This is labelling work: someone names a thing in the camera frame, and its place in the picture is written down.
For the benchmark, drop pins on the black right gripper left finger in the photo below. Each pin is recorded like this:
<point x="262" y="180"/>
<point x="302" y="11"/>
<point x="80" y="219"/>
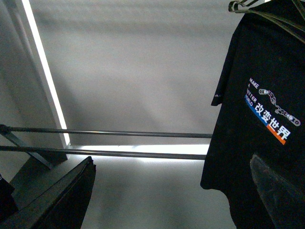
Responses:
<point x="51" y="199"/>

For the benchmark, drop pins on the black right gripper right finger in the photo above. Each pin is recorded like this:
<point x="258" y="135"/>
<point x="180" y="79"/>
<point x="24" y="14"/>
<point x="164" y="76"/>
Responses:
<point x="281" y="190"/>

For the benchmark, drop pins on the black printed t-shirt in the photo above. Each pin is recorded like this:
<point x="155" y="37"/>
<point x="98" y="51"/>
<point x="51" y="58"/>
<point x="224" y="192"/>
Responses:
<point x="261" y="92"/>

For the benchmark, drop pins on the bronze metal clothes hanger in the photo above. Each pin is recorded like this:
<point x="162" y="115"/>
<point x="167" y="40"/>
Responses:
<point x="282" y="22"/>

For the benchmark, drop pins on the grey metal drying rack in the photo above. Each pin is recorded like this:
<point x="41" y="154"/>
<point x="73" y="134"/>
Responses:
<point x="159" y="145"/>

